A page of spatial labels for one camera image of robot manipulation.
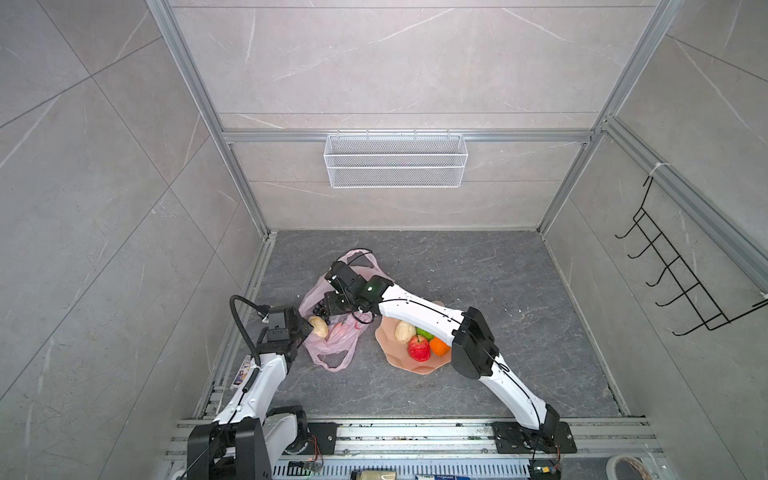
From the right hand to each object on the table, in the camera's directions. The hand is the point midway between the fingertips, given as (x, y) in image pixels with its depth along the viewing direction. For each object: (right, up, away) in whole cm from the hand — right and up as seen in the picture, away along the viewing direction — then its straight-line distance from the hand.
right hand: (329, 303), depth 87 cm
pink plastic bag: (+3, -12, -5) cm, 14 cm away
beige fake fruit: (+22, -8, -2) cm, 23 cm away
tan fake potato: (-3, -7, 0) cm, 8 cm away
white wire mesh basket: (+18, +47, +13) cm, 52 cm away
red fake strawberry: (+26, -12, -6) cm, 29 cm away
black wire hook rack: (+83, +7, -25) cm, 87 cm away
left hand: (-9, -4, +1) cm, 10 cm away
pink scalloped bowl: (+20, -14, -1) cm, 25 cm away
